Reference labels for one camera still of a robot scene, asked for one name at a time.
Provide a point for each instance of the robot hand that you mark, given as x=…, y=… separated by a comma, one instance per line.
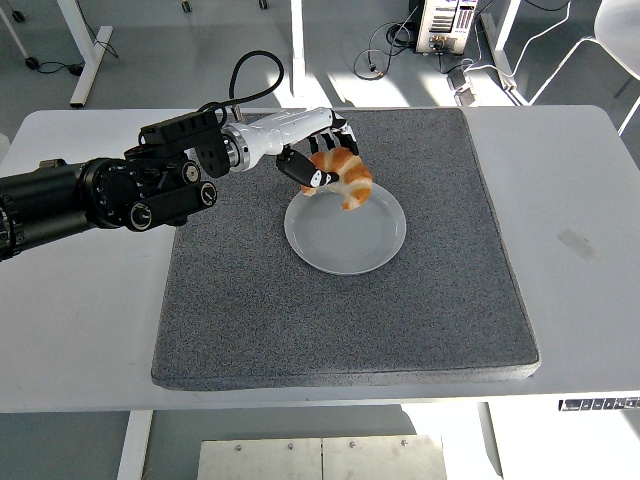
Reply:
x=290, y=127

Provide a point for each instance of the golden croissant bread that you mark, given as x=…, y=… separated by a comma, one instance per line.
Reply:
x=357, y=180

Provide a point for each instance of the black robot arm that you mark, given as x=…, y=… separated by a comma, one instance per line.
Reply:
x=100, y=195

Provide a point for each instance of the grey round plate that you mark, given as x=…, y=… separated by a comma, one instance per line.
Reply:
x=345, y=240

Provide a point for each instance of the grey metal plate with screws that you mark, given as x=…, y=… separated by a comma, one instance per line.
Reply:
x=300, y=460

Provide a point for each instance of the grey power adapter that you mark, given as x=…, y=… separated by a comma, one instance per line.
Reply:
x=462, y=90

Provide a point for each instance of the white computer case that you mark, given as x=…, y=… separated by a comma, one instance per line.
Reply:
x=445, y=25

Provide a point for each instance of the grey speckled mat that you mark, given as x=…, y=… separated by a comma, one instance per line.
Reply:
x=325, y=325

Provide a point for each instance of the white desk leg with foot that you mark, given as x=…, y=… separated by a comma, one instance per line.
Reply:
x=506, y=25
x=85, y=50

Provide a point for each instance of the thin white leg with caster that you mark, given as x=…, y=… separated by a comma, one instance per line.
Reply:
x=15, y=37

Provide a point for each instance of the clear tape piece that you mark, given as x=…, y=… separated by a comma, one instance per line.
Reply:
x=577, y=246

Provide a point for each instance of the white table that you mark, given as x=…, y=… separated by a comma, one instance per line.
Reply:
x=565, y=310

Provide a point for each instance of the white chair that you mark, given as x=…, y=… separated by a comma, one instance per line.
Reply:
x=620, y=35

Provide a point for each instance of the white table leg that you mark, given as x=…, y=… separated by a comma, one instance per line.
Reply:
x=491, y=445
x=134, y=445

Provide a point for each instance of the table control panel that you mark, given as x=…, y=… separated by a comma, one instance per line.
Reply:
x=600, y=404

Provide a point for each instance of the white upright post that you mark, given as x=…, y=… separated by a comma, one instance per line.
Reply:
x=297, y=30

